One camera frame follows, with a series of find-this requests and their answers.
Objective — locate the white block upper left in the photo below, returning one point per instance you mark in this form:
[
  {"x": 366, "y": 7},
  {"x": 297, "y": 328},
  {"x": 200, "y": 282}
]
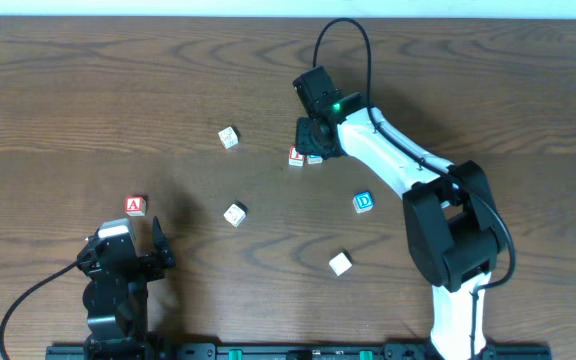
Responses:
[{"x": 228, "y": 137}]

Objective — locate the red letter I block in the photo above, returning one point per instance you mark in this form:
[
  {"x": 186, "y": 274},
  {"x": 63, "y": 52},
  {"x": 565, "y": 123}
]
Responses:
[{"x": 295, "y": 158}]

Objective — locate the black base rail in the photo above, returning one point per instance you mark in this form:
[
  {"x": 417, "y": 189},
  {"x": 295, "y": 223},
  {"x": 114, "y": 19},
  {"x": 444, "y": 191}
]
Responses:
[{"x": 208, "y": 351}]

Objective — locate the blue letter D block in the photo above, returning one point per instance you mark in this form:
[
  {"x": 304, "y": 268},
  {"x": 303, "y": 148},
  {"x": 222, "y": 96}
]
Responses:
[{"x": 363, "y": 202}]

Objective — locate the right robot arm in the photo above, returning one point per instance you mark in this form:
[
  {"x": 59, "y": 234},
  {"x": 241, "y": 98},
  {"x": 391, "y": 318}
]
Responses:
[{"x": 454, "y": 231}]

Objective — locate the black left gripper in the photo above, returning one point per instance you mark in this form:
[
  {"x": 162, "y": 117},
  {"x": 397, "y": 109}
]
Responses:
[{"x": 135, "y": 263}]

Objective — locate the red letter A block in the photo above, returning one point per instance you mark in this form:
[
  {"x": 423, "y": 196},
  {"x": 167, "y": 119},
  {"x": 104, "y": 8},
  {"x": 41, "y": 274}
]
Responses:
[{"x": 135, "y": 206}]

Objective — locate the white block centre left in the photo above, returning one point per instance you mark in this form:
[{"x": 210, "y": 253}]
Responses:
[{"x": 235, "y": 215}]

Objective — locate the plain white block lower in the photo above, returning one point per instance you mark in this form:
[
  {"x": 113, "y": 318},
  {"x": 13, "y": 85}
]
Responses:
[{"x": 340, "y": 263}]

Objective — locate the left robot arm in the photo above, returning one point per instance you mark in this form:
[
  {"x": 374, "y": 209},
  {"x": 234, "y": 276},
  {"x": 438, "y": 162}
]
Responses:
[{"x": 116, "y": 297}]

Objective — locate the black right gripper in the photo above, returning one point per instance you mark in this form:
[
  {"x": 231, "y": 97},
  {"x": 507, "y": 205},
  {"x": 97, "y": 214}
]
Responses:
[{"x": 302, "y": 145}]

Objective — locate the blue number 2 block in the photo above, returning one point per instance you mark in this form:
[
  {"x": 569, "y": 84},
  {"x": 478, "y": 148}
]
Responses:
[{"x": 313, "y": 159}]

